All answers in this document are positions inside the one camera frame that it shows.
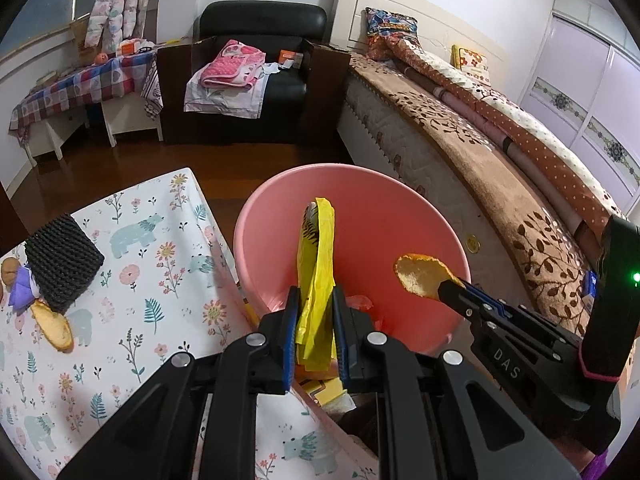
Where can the orange peel piece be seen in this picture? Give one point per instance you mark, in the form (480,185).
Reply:
(422,275)
(54,326)

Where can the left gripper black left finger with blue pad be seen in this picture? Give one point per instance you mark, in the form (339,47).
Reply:
(196,417)

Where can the purple crumpled wrapper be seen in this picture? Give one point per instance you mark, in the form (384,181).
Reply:
(24,290)

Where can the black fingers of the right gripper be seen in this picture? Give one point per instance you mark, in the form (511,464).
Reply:
(524,326)

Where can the right walnut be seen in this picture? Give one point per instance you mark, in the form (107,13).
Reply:
(9,268)

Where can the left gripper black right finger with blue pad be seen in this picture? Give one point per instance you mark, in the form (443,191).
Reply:
(438,418)

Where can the black leather armchair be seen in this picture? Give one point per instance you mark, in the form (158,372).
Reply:
(298,94)

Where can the orange fruit on table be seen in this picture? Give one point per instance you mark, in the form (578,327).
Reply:
(101,58)

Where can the yellow floral pillow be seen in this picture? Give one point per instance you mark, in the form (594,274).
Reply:
(471,63)

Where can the colourful cartoon pillow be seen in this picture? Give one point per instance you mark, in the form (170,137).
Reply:
(385,25)

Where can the pink folded clothes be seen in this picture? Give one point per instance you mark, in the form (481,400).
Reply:
(235,66)

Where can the bed with brown blanket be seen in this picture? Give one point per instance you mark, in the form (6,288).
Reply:
(528,213)

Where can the plaid tablecloth side table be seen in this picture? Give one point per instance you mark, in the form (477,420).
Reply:
(126,88)

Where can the hanging pastel puffer jacket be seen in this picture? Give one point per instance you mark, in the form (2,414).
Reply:
(113,21)

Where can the black foam net sleeve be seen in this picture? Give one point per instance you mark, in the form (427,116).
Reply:
(63,260)

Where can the white headboard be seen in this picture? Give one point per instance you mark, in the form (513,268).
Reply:
(438,32)

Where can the pink plastic trash bucket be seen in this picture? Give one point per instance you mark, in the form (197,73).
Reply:
(377,220)

